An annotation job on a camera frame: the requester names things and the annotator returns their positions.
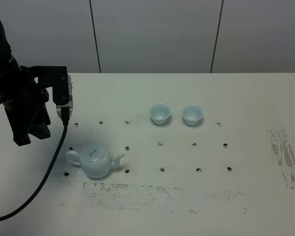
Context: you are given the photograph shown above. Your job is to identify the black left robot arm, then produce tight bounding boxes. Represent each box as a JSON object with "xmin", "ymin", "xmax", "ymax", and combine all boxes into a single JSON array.
[{"xmin": 0, "ymin": 21, "xmax": 51, "ymax": 146}]

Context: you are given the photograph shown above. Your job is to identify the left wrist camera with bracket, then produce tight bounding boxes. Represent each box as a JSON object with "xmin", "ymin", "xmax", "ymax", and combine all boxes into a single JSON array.
[{"xmin": 29, "ymin": 66, "xmax": 73, "ymax": 118}]

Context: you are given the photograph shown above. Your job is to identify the left pale blue teacup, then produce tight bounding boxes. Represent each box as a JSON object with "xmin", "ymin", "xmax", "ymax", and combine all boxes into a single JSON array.
[{"xmin": 149, "ymin": 103, "xmax": 171, "ymax": 125}]

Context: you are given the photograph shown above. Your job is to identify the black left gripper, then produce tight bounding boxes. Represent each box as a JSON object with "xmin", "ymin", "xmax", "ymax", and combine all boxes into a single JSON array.
[{"xmin": 4, "ymin": 66, "xmax": 51, "ymax": 146}]

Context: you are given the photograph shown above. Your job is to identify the pale blue porcelain teapot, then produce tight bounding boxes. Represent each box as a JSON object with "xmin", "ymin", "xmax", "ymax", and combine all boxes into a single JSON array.
[{"xmin": 65, "ymin": 144, "xmax": 125, "ymax": 179}]

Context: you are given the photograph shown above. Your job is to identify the right pale blue teacup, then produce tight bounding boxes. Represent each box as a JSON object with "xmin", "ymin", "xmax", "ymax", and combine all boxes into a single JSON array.
[{"xmin": 182, "ymin": 104, "xmax": 204, "ymax": 126}]

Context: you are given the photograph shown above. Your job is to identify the pale blue teacup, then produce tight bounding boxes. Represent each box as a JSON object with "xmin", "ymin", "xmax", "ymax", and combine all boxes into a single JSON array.
[
  {"xmin": 149, "ymin": 103, "xmax": 171, "ymax": 125},
  {"xmin": 182, "ymin": 104, "xmax": 204, "ymax": 126}
]

